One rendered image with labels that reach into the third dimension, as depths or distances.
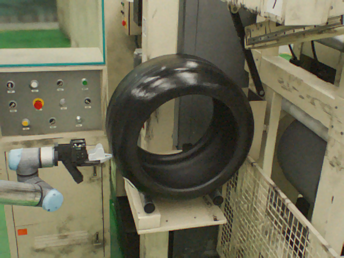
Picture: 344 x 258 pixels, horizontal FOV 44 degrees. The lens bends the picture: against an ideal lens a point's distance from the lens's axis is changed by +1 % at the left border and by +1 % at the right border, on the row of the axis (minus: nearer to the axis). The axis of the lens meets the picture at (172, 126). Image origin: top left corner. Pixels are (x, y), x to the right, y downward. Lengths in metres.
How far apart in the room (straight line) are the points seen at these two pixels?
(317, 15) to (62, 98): 1.36
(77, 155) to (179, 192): 0.41
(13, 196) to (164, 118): 0.77
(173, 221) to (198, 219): 0.10
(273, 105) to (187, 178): 0.53
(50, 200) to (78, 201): 0.92
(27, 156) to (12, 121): 0.70
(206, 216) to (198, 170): 0.21
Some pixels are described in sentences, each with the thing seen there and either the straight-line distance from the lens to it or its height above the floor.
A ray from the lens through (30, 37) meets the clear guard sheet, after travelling 2.11.
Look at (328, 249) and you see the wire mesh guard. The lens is 1.44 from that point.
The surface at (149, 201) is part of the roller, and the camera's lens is 1.66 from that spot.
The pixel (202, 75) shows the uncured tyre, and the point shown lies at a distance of 1.49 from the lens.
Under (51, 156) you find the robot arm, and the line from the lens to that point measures 1.58.
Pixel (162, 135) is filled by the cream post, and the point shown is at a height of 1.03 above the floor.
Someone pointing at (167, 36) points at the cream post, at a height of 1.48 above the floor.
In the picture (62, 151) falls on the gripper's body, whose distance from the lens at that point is 1.59.
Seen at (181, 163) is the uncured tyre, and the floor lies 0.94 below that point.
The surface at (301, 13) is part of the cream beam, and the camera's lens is 1.28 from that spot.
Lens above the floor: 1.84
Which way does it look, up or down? 24 degrees down
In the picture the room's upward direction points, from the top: 2 degrees clockwise
